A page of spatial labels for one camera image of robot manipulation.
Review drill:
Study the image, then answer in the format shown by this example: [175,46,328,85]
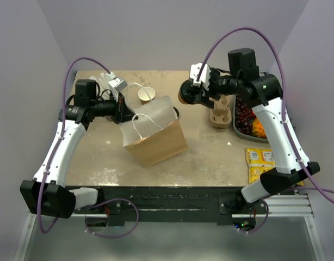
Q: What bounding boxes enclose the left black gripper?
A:
[91,92,138,124]

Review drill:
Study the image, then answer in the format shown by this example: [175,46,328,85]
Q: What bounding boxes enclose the brown paper coffee cup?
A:
[137,86,156,105]

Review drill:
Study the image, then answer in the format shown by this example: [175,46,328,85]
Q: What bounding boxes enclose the brown paper bag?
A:
[119,95,188,167]

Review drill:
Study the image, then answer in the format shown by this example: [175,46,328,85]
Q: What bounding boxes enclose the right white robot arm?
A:
[189,48,320,214]

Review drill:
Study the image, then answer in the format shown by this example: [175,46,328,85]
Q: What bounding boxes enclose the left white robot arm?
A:
[20,77,134,219]

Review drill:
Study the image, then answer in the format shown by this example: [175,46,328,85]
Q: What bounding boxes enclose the cardboard cup carrier tray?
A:
[209,95,233,129]

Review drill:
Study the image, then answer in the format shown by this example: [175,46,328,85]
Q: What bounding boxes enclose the dark red grapes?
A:
[234,96,256,135]

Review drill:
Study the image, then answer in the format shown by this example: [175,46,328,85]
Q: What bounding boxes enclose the grey fruit tray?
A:
[233,96,268,144]

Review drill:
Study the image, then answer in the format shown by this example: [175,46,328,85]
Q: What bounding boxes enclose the yellow snack packet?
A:
[245,147,304,187]

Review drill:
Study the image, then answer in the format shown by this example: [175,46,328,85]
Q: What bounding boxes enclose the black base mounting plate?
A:
[75,186,267,226]

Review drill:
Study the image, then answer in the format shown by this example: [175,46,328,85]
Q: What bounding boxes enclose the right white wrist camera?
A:
[189,63,211,90]

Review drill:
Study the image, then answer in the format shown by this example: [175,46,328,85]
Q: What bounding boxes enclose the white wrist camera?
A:
[189,63,211,90]
[107,72,128,93]

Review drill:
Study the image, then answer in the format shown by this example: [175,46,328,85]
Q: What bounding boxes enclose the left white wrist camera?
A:
[107,72,128,93]

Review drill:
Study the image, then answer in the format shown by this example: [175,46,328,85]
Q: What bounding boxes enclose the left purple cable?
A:
[37,57,112,234]

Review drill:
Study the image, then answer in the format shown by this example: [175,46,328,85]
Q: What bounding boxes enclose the purple cable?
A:
[37,57,112,234]
[196,27,334,207]

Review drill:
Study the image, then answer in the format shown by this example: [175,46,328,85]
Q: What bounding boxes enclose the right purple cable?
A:
[196,27,334,207]

